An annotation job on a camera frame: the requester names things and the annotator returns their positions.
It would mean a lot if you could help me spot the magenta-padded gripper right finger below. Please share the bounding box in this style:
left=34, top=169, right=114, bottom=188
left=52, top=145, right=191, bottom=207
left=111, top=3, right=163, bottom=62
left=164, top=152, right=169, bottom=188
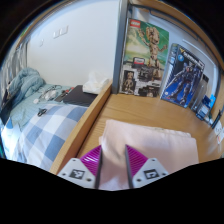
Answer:
left=124, top=144, right=170, bottom=190

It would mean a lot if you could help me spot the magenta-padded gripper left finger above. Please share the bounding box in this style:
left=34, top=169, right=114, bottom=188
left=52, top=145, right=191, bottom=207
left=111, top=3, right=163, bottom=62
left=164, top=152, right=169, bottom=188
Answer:
left=57, top=144, right=104, bottom=190

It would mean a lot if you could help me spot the pale pink towel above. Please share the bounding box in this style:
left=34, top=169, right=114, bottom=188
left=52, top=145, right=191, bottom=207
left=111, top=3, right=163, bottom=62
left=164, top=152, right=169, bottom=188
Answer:
left=98, top=119, right=200, bottom=192

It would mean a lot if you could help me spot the bed with checked sheet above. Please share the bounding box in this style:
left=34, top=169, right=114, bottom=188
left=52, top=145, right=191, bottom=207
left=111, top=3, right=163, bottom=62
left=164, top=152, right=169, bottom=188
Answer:
left=0, top=66, right=113, bottom=171

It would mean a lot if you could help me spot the small blue box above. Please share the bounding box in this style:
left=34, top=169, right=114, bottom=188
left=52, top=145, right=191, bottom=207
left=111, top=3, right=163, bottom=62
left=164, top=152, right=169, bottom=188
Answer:
left=195, top=94, right=216, bottom=121

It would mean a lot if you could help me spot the white tissue pack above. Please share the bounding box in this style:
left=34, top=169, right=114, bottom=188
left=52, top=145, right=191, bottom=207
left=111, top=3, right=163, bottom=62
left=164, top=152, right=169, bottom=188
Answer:
left=82, top=71, right=111, bottom=95

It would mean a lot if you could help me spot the clear dark-capped water bottle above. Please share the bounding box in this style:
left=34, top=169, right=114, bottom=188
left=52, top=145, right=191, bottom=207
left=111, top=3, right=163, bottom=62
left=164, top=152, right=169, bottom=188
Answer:
left=191, top=73, right=210, bottom=111

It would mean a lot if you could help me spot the blue robot model kit box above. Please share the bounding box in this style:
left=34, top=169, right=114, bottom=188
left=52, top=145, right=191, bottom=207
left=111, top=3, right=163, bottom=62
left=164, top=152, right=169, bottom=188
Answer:
left=159, top=43, right=206, bottom=109

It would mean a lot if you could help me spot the light blue crumpled blanket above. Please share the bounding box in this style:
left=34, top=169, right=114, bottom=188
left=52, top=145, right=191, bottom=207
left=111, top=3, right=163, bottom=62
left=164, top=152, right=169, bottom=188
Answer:
left=6, top=67, right=46, bottom=101

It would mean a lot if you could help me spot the green tree-figure toy box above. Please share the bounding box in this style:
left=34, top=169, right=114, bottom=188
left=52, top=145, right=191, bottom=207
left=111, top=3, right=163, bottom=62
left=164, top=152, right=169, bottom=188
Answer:
left=118, top=18, right=170, bottom=98

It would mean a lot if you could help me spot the white wall switch plate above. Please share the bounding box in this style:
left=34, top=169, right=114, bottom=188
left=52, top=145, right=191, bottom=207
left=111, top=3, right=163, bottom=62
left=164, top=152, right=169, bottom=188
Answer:
left=53, top=25, right=69, bottom=38

